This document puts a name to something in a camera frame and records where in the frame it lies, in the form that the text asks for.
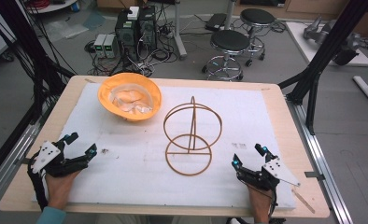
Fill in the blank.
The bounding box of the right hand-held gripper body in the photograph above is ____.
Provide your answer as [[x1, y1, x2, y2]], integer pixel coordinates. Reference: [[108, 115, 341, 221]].
[[236, 156, 302, 192]]

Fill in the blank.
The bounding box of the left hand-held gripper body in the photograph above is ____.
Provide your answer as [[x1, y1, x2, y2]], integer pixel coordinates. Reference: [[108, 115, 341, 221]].
[[31, 140, 90, 178]]

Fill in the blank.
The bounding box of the person's left hand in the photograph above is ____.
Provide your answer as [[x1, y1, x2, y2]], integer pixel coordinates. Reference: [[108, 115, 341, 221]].
[[45, 170, 82, 211]]

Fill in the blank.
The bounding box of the person's right hand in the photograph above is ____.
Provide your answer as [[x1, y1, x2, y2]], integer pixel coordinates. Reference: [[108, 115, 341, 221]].
[[248, 184, 274, 224]]

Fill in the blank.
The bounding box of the thin wooden stick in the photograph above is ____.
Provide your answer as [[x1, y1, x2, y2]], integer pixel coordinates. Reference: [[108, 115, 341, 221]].
[[290, 188, 317, 215]]

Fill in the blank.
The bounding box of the wooden table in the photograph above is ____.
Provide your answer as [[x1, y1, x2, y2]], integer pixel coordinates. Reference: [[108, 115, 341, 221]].
[[0, 75, 331, 219]]

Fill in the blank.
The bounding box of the white foam mat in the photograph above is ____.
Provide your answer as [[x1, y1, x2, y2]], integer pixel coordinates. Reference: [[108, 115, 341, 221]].
[[32, 82, 297, 210]]

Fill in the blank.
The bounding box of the grey power supply unit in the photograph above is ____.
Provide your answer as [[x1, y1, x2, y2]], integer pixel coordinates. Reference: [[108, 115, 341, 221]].
[[104, 34, 120, 59], [92, 34, 107, 59]]

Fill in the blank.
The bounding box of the clear plastic sheet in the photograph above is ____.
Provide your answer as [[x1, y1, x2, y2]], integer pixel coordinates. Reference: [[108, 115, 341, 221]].
[[44, 18, 91, 40]]

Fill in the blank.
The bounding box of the white floor platform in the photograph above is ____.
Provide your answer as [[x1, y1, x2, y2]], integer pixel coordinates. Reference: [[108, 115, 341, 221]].
[[285, 21, 368, 67]]

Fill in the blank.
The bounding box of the black round stool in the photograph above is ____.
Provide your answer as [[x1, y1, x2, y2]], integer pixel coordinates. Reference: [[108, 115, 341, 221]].
[[201, 29, 252, 82], [239, 7, 276, 68]]

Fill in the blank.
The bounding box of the black computer tower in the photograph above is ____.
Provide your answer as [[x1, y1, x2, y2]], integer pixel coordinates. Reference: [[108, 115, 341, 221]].
[[114, 9, 140, 62], [137, 5, 158, 51]]

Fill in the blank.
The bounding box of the white tube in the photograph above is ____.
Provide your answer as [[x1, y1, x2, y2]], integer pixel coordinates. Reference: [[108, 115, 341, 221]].
[[352, 75, 368, 115]]

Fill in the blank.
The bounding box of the white round table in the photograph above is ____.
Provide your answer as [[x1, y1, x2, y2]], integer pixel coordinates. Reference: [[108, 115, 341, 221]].
[[25, 0, 79, 15]]

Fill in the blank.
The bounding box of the black flat case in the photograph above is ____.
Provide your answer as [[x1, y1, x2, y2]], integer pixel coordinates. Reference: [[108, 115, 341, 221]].
[[204, 12, 229, 33]]

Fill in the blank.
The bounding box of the white box on computer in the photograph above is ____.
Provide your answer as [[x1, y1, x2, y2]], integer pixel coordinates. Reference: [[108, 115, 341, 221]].
[[127, 6, 140, 21]]

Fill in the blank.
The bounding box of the grey metal pole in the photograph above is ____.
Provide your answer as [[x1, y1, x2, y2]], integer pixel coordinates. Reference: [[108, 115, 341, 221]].
[[224, 0, 238, 31]]

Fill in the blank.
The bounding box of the grey desk leg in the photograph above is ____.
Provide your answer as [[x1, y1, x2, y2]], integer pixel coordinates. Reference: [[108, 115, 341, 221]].
[[172, 0, 189, 61]]

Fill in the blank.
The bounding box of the grey metal bracket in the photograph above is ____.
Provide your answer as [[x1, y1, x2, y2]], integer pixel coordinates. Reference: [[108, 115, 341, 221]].
[[14, 156, 35, 166], [304, 170, 327, 182]]

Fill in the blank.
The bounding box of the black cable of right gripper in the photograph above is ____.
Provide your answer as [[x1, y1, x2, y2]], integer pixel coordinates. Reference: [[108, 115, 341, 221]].
[[267, 186, 279, 219]]

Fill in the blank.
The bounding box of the aluminium rail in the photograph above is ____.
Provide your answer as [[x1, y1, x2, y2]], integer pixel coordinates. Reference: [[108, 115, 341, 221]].
[[285, 95, 355, 224], [0, 119, 48, 208]]

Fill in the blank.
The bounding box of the brown wire hat stand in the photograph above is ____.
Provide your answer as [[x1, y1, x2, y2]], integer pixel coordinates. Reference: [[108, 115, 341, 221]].
[[163, 95, 223, 177]]

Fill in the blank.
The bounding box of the black frame strut with cables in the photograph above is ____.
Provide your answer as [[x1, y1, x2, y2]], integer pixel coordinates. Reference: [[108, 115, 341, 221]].
[[0, 0, 76, 127]]

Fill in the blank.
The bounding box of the tangle of floor cables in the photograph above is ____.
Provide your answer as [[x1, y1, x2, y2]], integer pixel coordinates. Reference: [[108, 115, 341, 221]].
[[84, 18, 180, 77]]

